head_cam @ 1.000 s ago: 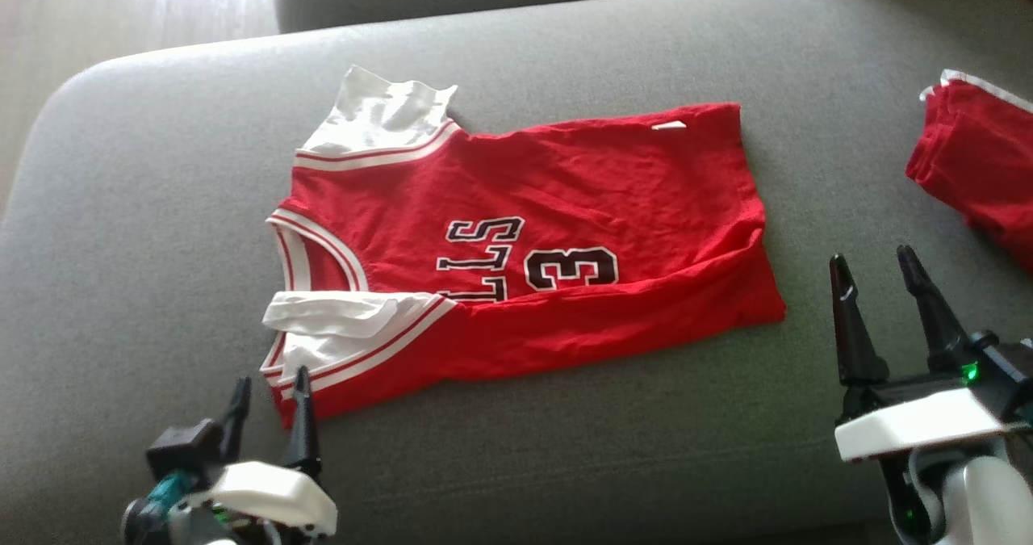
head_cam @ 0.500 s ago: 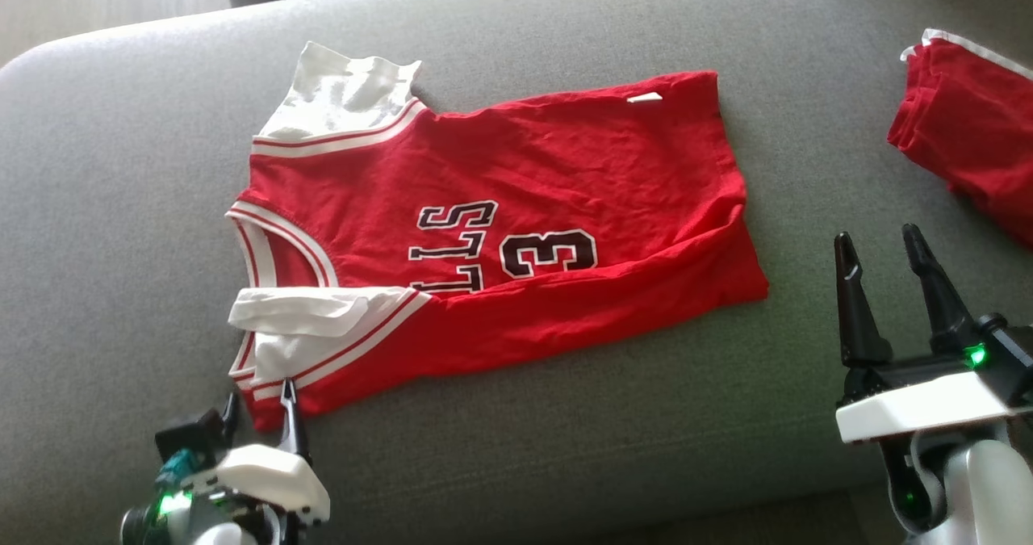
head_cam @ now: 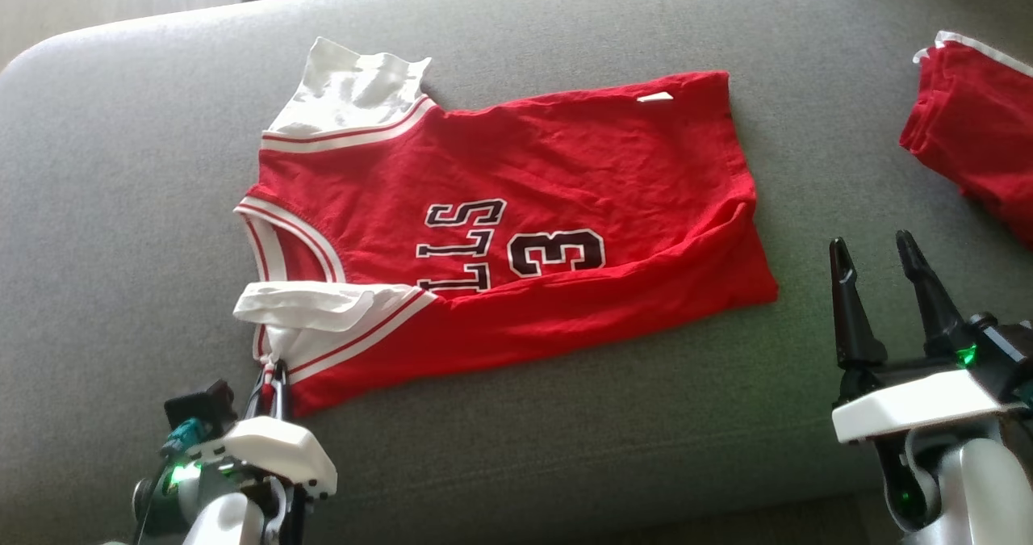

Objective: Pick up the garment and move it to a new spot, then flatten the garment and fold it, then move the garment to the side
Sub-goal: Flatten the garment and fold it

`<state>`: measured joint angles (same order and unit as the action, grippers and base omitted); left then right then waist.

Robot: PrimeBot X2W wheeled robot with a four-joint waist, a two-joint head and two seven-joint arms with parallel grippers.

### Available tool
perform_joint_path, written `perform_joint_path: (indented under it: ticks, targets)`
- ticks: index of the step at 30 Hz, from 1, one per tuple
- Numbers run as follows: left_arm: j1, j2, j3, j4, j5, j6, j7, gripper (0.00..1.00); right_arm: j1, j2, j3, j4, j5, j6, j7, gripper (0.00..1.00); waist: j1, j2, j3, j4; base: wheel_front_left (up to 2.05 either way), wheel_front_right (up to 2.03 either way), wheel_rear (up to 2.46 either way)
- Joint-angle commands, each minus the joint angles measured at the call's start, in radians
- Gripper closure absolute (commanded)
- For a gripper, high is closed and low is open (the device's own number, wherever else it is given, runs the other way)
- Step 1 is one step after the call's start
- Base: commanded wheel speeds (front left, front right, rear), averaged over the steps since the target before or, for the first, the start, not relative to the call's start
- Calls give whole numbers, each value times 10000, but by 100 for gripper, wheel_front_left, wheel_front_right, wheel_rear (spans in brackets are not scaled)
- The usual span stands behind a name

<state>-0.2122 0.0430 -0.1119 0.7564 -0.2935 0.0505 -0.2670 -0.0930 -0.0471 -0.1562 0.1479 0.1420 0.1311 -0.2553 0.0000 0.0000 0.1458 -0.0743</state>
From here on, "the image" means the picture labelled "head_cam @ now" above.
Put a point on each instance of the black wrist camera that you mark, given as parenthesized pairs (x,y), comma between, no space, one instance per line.
(1005,351)
(202,408)

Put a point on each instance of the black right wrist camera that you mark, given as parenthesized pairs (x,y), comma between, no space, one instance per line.
(1005,351)

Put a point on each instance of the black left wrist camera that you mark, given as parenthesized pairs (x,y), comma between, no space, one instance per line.
(202,408)

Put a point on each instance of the large grey sofa seat cushion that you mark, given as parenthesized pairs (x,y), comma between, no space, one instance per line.
(565,448)

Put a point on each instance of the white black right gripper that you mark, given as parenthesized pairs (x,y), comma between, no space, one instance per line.
(912,404)

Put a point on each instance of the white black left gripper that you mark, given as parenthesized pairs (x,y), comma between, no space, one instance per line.
(274,452)

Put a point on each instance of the red basketball shorts white stripes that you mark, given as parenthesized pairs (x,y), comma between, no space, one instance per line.
(984,125)

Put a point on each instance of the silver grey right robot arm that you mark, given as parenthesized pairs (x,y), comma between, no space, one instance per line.
(968,488)

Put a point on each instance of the red Bulls jersey white sleeves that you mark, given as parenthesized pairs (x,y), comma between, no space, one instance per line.
(565,173)

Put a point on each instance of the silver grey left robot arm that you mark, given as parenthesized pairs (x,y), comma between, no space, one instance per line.
(226,521)

